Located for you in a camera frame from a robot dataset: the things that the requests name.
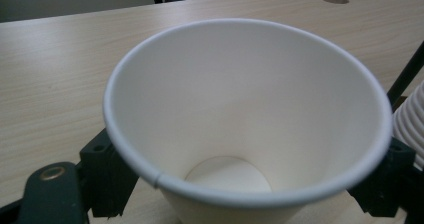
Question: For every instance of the stack of white paper cups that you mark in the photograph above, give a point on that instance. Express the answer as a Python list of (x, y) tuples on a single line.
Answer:
[(411, 127)]

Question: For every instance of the single white paper cup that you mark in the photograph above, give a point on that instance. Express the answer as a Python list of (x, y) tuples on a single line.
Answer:
[(233, 100)]

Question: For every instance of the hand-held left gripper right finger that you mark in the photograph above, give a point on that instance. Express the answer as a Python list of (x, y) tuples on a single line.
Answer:
[(383, 184)]

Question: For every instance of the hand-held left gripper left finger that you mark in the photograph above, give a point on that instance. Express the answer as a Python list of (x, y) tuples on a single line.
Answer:
[(106, 180)]

